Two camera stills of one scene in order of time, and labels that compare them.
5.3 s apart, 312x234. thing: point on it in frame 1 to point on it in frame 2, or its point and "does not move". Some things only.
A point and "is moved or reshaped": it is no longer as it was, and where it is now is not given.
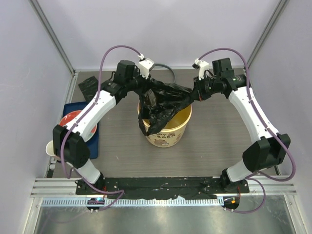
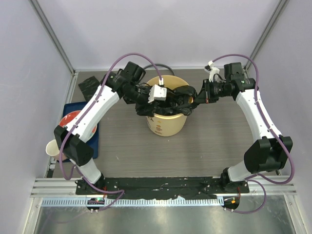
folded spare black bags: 89,87 does not move
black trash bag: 159,102 is moved or reshaped
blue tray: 93,144 does not move
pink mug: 49,148 does not move
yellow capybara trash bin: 172,133 to 167,125
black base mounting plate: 163,187 does not move
